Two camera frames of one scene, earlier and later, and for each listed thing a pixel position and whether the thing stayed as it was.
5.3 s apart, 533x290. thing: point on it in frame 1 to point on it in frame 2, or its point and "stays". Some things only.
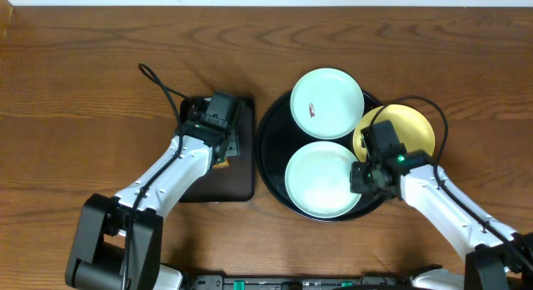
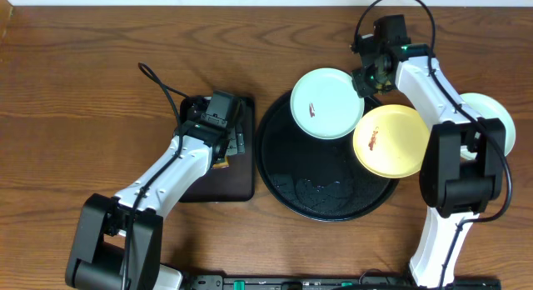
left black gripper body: (232, 141) stays
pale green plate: (327, 103) stays
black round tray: (278, 137) stays
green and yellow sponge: (221, 165) stays
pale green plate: (317, 179) to (485, 107)
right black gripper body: (365, 180) to (367, 82)
